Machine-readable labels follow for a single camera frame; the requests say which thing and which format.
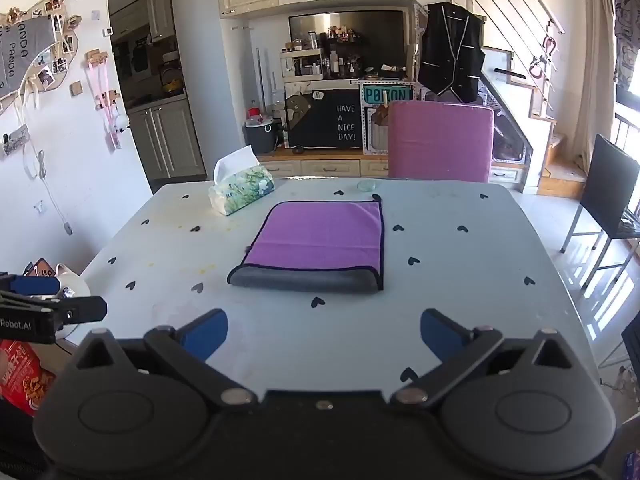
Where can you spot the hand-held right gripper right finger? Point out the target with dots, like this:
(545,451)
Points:
(441,335)

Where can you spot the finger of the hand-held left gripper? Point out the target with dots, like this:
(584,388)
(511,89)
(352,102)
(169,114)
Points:
(35,285)
(82,309)

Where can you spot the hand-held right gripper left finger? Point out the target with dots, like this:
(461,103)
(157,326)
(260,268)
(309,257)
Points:
(206,336)

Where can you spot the purple towel with grey underside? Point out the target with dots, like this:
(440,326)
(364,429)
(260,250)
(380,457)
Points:
(320,235)

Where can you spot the red snack packet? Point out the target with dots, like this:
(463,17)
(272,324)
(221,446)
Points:
(20,375)

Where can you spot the floral tissue box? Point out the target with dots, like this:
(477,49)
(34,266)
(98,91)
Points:
(241,193)

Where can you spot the small clear glass dish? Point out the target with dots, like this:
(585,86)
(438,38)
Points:
(367,186)

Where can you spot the cream kitchen base cabinet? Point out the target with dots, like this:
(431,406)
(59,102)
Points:
(167,140)

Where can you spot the pink upholstered chair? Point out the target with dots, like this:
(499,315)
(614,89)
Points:
(440,140)

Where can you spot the low wooden drawer cabinet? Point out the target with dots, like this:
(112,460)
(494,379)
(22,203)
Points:
(325,166)

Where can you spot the grey trash can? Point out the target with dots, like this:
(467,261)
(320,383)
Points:
(261,136)

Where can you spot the wooden staircase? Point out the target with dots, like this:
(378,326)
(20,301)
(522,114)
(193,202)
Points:
(535,135)

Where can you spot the black metal-legged chair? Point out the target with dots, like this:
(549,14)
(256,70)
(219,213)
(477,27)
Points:
(607,185)

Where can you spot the yellow kitchen pot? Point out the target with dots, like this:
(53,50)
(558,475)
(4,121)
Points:
(172,82)

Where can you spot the black letter board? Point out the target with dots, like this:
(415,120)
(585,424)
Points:
(325,120)

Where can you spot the teal sign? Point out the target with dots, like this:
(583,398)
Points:
(387,95)

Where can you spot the black vest with white trim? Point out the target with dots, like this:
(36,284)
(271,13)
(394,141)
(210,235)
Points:
(450,55)

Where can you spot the white cosmetic shelf organiser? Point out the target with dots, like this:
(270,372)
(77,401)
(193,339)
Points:
(300,62)

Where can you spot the beige curtain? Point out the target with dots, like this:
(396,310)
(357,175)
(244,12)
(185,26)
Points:
(592,60)

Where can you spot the metal stair railing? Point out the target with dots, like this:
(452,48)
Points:
(505,15)

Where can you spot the hanging printed cloth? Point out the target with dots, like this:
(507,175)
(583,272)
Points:
(627,30)

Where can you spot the wall photo collage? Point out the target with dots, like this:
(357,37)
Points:
(25,55)

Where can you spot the cream kitchen wall cabinet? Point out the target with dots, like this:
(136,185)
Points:
(160,15)

